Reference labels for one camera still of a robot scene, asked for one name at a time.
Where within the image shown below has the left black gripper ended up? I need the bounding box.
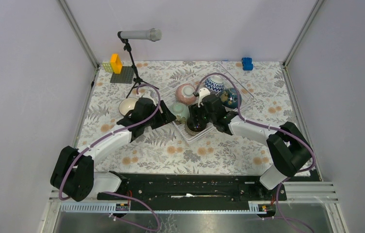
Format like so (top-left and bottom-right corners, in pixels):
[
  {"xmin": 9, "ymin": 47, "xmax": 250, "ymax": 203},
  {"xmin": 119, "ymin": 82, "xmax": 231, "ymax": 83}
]
[{"xmin": 143, "ymin": 100, "xmax": 176, "ymax": 129}]

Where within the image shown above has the black glazed patterned bowl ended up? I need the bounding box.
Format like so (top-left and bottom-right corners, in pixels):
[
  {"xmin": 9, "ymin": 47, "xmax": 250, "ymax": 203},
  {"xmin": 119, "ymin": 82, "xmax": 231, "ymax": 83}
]
[{"xmin": 184, "ymin": 116, "xmax": 208, "ymax": 136}]

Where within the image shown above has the light green celadon bowl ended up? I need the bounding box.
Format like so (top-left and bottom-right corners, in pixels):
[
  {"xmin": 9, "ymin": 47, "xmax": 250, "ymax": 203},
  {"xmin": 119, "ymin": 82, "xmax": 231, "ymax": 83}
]
[{"xmin": 170, "ymin": 102, "xmax": 190, "ymax": 125}]

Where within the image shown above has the teal bowl cream interior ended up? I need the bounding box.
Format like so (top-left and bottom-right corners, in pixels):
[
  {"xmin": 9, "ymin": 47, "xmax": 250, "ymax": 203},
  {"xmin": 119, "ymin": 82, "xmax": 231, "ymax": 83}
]
[{"xmin": 118, "ymin": 98, "xmax": 138, "ymax": 116}]

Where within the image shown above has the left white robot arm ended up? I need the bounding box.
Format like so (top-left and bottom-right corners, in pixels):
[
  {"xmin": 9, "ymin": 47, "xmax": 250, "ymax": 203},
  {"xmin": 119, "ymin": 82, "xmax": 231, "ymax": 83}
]
[{"xmin": 50, "ymin": 98, "xmax": 176, "ymax": 201}]

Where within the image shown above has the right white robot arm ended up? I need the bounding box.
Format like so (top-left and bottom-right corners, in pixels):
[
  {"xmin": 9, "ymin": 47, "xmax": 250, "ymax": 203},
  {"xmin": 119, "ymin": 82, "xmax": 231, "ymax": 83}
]
[{"xmin": 186, "ymin": 94, "xmax": 314, "ymax": 200}]

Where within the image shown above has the pink patterned bowl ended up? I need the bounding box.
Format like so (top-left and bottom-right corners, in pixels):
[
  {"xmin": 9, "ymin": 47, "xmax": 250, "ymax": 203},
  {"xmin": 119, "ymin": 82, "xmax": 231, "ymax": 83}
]
[{"xmin": 176, "ymin": 83, "xmax": 197, "ymax": 105}]

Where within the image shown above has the floral table mat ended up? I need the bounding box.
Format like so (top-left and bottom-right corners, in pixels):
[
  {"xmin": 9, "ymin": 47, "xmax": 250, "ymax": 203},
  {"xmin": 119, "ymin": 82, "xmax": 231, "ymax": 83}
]
[{"xmin": 78, "ymin": 62, "xmax": 296, "ymax": 175}]

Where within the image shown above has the dark blue floral bowl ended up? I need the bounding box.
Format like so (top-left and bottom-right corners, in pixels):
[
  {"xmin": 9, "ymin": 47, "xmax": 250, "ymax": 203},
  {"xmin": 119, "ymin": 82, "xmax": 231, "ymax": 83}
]
[{"xmin": 217, "ymin": 87, "xmax": 241, "ymax": 109}]

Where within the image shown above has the blue white zigzag bowl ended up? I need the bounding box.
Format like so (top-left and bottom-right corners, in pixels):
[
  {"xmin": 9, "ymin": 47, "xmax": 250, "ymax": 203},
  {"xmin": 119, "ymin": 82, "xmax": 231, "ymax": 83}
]
[{"xmin": 204, "ymin": 75, "xmax": 225, "ymax": 93}]

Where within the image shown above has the grey toy baseplate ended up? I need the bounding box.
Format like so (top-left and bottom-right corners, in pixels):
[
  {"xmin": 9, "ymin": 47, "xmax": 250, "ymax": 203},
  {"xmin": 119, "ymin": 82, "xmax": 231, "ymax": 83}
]
[{"xmin": 110, "ymin": 66, "xmax": 134, "ymax": 84}]

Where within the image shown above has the yellow toy block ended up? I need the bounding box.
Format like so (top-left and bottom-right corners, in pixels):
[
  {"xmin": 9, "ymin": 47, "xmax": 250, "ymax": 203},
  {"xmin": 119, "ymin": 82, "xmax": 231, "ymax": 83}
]
[{"xmin": 110, "ymin": 53, "xmax": 123, "ymax": 74}]

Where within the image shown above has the light green toy block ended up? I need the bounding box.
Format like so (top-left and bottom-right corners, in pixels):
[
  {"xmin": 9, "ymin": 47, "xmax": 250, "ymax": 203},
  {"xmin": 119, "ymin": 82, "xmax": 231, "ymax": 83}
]
[{"xmin": 101, "ymin": 62, "xmax": 114, "ymax": 73}]

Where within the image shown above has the blue toy block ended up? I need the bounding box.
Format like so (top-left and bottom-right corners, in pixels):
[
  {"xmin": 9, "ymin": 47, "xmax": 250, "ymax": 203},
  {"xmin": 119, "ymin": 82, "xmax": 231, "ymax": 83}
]
[{"xmin": 241, "ymin": 57, "xmax": 254, "ymax": 71}]

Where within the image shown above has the black microphone tripod stand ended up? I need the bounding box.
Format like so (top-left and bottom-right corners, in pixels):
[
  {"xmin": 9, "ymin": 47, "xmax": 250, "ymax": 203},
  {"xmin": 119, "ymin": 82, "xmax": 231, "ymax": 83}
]
[{"xmin": 120, "ymin": 38, "xmax": 149, "ymax": 98}]

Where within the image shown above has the grey microphone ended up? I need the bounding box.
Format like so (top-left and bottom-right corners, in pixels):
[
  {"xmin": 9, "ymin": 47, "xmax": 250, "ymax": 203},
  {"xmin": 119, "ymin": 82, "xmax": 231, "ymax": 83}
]
[{"xmin": 117, "ymin": 28, "xmax": 162, "ymax": 42}]

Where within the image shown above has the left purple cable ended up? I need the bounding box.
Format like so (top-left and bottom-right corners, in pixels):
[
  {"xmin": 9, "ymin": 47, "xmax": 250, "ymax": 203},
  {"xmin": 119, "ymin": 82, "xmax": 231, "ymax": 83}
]
[{"xmin": 58, "ymin": 83, "xmax": 162, "ymax": 201}]

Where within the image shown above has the purple cable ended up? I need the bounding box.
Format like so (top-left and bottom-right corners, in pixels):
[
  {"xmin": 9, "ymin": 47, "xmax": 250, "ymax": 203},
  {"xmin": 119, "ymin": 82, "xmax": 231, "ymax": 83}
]
[
  {"xmin": 194, "ymin": 72, "xmax": 317, "ymax": 233},
  {"xmin": 58, "ymin": 83, "xmax": 162, "ymax": 201}
]

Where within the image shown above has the white wire dish rack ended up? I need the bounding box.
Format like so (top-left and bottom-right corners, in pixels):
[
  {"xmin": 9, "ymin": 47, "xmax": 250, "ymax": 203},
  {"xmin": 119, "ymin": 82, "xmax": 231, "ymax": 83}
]
[{"xmin": 154, "ymin": 63, "xmax": 255, "ymax": 144}]

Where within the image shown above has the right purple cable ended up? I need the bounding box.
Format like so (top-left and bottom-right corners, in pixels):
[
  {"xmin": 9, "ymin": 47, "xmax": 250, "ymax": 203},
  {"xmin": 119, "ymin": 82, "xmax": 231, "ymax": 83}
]
[{"xmin": 194, "ymin": 72, "xmax": 317, "ymax": 233}]

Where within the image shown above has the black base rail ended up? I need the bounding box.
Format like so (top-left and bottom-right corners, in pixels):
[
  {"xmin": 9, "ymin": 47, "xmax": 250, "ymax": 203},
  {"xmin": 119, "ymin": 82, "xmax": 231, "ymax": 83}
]
[{"xmin": 96, "ymin": 172, "xmax": 288, "ymax": 212}]

